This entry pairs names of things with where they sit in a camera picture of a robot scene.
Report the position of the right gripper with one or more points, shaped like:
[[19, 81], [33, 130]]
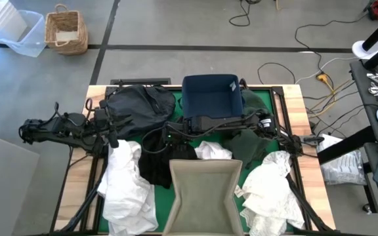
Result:
[[179, 143]]

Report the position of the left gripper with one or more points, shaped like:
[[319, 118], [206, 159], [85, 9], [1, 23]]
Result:
[[105, 118]]

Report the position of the black garment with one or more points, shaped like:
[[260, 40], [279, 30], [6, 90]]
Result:
[[154, 164]]

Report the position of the small white garment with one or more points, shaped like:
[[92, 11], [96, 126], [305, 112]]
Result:
[[212, 151]]

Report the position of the black puffy jacket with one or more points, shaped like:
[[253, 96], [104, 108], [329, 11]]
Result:
[[143, 105]]

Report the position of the dark green garment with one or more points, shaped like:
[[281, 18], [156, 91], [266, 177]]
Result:
[[248, 147]]

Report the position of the white shirt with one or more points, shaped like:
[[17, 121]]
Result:
[[126, 190]]

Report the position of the white lace garment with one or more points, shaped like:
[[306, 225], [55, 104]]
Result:
[[267, 193]]

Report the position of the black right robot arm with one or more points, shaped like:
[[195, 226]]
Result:
[[215, 123]]

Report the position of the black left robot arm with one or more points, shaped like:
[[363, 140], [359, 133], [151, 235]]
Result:
[[61, 129]]

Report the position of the black floor vent grille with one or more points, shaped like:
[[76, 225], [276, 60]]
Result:
[[139, 81]]

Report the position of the navy fabric bin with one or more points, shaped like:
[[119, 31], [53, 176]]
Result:
[[212, 98]]

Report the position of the beige fabric bin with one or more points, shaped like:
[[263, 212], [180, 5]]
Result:
[[203, 196]]

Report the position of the green table mat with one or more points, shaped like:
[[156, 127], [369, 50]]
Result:
[[162, 204]]

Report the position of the white paper sheet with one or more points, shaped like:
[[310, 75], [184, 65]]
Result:
[[66, 36]]

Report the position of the wicker basket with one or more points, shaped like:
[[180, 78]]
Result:
[[66, 19]]

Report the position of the clear plastic tub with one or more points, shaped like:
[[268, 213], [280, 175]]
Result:
[[25, 36]]

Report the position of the grey flat board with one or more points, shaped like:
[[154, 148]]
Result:
[[5, 187]]

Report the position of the yellow power plug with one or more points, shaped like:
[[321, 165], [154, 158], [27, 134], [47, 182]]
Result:
[[322, 77]]

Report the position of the clear plastic bag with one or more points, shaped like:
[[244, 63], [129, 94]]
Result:
[[343, 170]]

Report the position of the grey side cart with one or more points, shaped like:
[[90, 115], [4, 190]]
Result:
[[359, 85]]

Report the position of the white black tower fan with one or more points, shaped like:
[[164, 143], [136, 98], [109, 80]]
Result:
[[361, 49]]

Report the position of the black aluminium table frame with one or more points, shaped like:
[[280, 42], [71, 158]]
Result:
[[277, 91]]

